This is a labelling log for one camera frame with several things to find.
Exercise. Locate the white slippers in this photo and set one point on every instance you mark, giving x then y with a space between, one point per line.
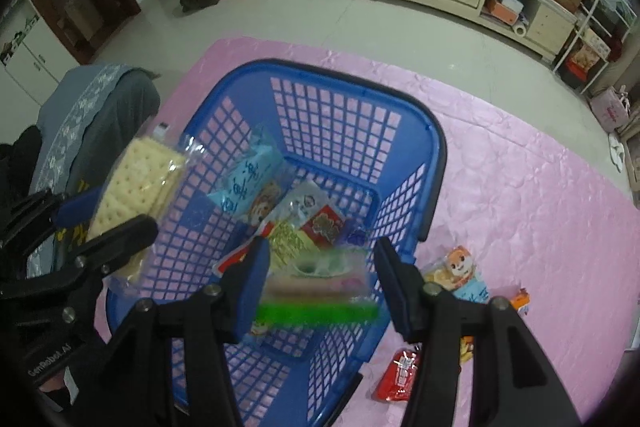
618 152

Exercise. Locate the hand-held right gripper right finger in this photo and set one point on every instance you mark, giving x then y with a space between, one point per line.
395 279

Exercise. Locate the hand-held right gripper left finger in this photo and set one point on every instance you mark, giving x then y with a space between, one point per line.
255 279

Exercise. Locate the white metal rack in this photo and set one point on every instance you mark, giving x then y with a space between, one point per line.
582 22

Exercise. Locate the blue plastic mesh basket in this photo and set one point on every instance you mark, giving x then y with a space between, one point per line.
310 73

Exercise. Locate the pink bag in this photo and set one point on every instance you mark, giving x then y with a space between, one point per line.
610 109

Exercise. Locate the yellow snack bag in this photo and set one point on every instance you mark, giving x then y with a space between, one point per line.
587 56

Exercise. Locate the black cloth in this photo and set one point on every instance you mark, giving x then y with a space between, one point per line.
20 162

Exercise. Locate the white cabinet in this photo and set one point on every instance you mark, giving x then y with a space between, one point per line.
35 57

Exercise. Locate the fox cartoon snack packet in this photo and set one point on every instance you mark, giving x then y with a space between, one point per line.
457 267

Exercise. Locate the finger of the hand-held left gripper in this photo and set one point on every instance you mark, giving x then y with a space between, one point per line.
75 209
127 232

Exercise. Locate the pile of assorted snack packets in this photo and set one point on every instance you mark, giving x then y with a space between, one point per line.
250 177

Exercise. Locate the orange cartoon cow snack packet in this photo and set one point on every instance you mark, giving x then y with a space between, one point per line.
521 299

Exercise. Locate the red box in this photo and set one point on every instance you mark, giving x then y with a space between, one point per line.
577 71

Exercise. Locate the red foil snack packet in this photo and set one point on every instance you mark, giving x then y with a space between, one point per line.
400 372

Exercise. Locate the person's left hand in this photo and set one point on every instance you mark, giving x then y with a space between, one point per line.
52 391

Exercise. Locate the pink quilted mat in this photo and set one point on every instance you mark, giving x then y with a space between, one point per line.
525 207

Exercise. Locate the orange box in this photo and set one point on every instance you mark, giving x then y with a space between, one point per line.
505 9

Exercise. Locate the clear cracker packet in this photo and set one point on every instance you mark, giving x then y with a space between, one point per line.
135 177

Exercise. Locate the green-edged clear snack packet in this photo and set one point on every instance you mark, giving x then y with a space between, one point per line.
320 292

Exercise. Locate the white tape roll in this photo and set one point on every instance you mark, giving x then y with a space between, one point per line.
520 30

